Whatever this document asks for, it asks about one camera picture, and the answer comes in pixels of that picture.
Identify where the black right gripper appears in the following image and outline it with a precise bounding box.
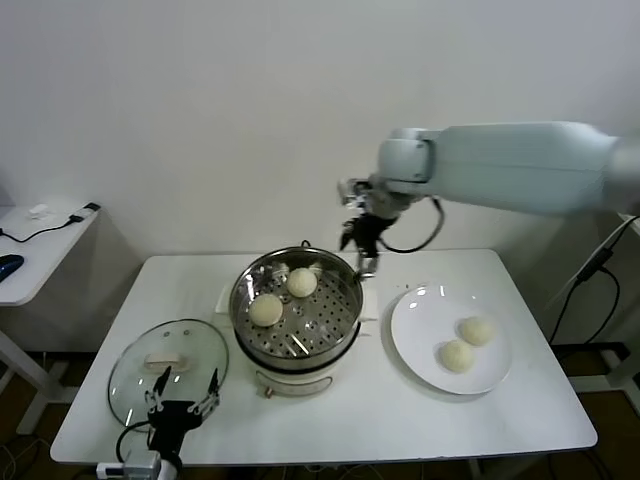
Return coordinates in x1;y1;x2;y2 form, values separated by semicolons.
339;212;392;279

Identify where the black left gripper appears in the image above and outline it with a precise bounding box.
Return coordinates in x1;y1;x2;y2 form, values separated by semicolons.
143;365;222;459

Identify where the round glass pot lid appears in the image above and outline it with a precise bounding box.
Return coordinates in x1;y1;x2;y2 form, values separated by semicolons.
107;318;230;431

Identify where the white steamed baozi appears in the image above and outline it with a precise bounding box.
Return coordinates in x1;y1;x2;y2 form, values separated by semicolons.
458;315;496;347
248;293;285;327
438;339;475;374
286;267;319;300

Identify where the stainless steel steamer basket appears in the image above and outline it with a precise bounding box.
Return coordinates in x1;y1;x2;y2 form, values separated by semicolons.
214;248;377;369

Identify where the white round plate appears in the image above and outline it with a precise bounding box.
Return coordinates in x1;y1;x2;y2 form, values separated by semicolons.
389;285;514;396

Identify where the white side desk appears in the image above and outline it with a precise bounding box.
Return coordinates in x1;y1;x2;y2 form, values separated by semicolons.
0;204;101;436

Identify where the black silver usb adapter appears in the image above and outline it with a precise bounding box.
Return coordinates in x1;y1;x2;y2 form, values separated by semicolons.
67;202;101;225

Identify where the blue computer mouse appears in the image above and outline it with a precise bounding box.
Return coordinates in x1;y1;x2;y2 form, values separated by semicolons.
0;253;26;284

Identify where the white desk with legs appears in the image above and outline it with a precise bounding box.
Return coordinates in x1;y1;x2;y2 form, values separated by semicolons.
569;212;640;399

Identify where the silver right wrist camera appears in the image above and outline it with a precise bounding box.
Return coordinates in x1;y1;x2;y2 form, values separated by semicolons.
337;178;374;209

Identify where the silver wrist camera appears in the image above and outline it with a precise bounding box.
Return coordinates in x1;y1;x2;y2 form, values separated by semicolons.
95;452;162;480
337;178;374;209

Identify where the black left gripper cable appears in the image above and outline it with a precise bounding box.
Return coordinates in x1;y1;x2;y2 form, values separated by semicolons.
116;422;151;464

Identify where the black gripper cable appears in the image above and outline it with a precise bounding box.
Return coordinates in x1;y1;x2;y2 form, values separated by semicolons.
379;197;446;253
116;422;151;464

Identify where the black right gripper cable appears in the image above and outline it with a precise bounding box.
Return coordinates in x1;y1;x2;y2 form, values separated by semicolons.
379;197;446;253

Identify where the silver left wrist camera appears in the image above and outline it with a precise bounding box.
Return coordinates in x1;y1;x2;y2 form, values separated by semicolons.
95;452;162;480

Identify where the black thin desk cable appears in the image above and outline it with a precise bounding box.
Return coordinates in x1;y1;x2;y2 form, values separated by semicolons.
0;215;76;245

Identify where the white cable with black adapter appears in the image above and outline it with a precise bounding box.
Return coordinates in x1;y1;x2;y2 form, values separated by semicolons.
544;215;640;306

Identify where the black hanging cable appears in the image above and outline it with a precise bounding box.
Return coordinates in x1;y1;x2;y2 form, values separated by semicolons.
548;267;621;345

